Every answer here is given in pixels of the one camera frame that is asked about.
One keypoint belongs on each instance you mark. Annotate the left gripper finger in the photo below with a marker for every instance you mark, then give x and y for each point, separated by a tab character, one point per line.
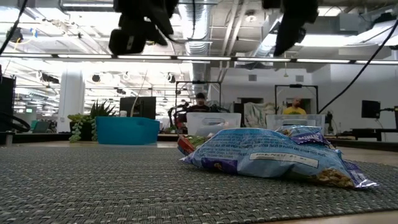
157	37
166	23

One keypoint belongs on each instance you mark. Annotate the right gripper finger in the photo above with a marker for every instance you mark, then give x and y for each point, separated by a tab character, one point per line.
287	34

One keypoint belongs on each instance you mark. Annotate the blue granola bar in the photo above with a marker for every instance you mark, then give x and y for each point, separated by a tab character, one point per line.
306	134
264	155

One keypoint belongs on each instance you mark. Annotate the orange granola bar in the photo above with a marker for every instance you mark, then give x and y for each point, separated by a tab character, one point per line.
186	145

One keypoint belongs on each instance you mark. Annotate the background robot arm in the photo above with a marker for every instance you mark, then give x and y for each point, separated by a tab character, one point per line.
177	118

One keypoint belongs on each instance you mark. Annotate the linear ceiling light strip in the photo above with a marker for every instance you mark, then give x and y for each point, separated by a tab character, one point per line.
202	58

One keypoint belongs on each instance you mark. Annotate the black monitor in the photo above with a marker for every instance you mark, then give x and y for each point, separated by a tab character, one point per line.
143	107
370	109

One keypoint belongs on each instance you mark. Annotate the person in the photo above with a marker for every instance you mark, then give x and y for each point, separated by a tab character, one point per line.
199	107
295	110

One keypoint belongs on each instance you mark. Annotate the small white cup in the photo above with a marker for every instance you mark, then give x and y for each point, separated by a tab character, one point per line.
123	113

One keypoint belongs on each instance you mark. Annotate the crumpled grey cover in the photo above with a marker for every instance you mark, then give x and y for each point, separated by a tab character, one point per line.
258	115

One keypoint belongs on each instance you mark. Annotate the clear plastic bin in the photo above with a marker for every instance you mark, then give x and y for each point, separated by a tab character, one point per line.
314	121
214	119

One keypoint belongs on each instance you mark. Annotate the black tripod device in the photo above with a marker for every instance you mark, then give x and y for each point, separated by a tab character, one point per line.
328	119

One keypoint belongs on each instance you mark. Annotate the blue plastic bin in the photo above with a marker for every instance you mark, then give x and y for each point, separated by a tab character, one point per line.
127	130

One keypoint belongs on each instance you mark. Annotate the white column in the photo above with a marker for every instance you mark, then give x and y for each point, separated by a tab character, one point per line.
71	102

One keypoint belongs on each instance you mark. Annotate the potted succulent plant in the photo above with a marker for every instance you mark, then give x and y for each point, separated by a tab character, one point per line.
79	124

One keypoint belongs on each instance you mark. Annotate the black ceiling spotlight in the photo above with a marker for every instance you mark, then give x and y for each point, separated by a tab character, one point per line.
15	34

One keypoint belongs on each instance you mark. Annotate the black desk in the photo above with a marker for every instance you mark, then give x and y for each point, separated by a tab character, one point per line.
373	132

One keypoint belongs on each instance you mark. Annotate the teal chair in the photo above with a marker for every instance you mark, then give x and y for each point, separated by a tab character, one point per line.
40	126

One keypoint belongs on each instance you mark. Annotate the grey woven mat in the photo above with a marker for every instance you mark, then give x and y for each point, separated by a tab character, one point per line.
93	186

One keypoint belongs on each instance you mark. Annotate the silver ceiling duct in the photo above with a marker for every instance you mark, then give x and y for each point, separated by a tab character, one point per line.
197	46

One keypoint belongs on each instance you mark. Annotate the black rig frame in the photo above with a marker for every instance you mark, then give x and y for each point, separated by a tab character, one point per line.
295	86
199	82

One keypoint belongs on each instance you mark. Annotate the black aluminium table frame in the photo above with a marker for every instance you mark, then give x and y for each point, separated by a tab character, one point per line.
40	137

